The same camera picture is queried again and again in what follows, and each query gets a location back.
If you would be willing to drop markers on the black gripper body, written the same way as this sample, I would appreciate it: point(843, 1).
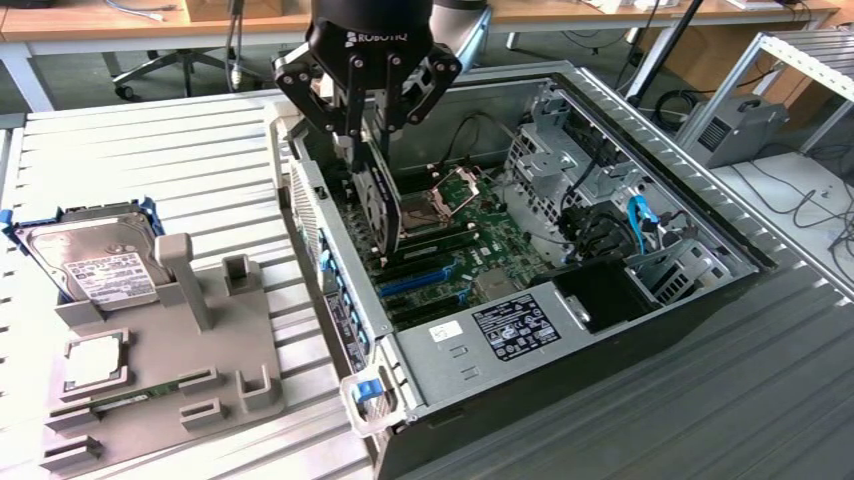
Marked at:
point(374, 55)

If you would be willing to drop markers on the graphics card with metal bracket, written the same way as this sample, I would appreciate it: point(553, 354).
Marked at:
point(383, 210)

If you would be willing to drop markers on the office chair base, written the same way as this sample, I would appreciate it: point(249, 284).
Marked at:
point(187, 62)

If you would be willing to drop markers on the metal socket cover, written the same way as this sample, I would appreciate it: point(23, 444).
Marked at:
point(446, 181)

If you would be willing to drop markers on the cardboard box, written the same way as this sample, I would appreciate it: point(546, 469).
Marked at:
point(207, 10)

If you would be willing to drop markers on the grey metal drive cage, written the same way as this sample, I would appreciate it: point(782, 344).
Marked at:
point(541, 165)

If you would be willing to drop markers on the CPU socket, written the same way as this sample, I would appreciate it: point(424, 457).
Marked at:
point(428, 220)

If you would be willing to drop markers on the black RAM stick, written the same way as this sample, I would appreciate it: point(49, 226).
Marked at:
point(434, 236)
point(441, 250)

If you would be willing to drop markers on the wooden desk with white legs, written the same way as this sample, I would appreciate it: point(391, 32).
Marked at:
point(101, 27)

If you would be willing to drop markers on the green motherboard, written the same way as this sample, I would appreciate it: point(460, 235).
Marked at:
point(494, 235)

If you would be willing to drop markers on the black stand pole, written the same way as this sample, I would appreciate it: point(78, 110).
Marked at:
point(664, 47)

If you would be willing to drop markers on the blue slot clip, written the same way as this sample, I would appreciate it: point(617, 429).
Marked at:
point(325, 262)
point(365, 341)
point(355, 316)

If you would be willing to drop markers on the blue expansion slot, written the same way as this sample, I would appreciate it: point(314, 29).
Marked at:
point(414, 282)

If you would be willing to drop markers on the chipset heatsink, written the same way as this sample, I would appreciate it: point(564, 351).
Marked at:
point(497, 285)

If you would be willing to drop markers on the hard disk with blue carrier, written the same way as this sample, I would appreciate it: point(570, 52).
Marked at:
point(94, 260)

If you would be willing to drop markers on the long wooden desk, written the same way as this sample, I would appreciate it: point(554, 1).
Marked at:
point(734, 15)

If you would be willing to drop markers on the grey control box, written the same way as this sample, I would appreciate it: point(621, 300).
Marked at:
point(741, 135)

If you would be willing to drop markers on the black plastic shroud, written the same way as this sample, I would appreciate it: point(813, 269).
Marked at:
point(601, 295)

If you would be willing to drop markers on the metal disk bay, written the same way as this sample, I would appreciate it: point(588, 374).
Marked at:
point(674, 280)

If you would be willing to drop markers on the grey power supply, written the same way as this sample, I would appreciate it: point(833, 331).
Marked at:
point(454, 360)

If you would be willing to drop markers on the grey parts rack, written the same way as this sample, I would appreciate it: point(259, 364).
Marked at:
point(167, 370)

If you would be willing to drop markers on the blue case latch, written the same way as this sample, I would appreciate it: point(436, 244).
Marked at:
point(366, 390)

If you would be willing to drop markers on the silver CPU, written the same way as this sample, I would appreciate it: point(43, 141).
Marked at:
point(94, 362)

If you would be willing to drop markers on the green RAM stick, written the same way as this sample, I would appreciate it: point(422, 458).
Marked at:
point(161, 390)

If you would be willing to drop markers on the open PC case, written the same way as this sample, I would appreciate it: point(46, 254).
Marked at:
point(534, 400)

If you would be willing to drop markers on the aluminium frame table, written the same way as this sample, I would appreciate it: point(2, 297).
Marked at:
point(801, 55)

